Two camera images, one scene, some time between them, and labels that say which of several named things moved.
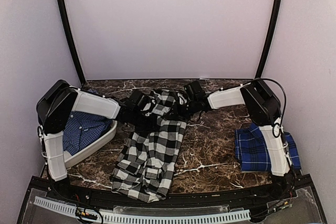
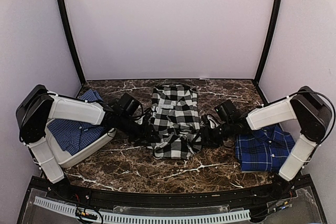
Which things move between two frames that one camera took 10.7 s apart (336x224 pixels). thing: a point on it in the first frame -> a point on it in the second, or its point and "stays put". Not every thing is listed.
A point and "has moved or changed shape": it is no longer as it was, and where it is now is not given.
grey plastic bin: (98, 144) stays put
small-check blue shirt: (81, 128) stays put
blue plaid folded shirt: (251, 153) stays put
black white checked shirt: (145, 166) has moved or changed shape
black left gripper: (152, 126) -> (145, 134)
